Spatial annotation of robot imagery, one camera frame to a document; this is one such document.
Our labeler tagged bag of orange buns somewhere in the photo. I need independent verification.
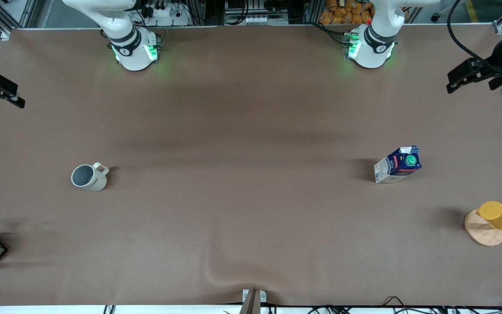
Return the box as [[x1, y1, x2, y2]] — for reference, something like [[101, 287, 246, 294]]
[[319, 0, 374, 25]]

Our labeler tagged grey metal camera mount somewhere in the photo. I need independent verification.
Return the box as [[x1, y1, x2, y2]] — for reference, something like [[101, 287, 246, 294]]
[[239, 288, 267, 314]]

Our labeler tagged cream mug with grey inside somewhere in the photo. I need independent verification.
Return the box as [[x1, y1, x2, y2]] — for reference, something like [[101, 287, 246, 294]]
[[71, 162, 110, 193]]

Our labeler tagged yellow plastic cup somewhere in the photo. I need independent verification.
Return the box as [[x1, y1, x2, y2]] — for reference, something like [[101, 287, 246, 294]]
[[476, 201, 502, 231]]

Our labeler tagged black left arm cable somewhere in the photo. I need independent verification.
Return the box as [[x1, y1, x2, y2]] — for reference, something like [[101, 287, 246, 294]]
[[447, 0, 502, 73]]

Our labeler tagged blue whole milk carton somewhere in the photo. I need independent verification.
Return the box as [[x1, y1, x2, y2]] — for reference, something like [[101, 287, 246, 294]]
[[373, 145, 422, 184]]

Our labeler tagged white power strip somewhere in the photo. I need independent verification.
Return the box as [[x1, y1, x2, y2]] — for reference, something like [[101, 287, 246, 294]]
[[242, 15, 289, 25]]

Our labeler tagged round wooden cup stand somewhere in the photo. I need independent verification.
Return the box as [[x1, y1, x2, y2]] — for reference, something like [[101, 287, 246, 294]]
[[464, 208, 502, 247]]

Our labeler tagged power strip with black plugs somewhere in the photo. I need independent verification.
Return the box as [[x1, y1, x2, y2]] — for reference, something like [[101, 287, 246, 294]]
[[139, 0, 191, 27]]

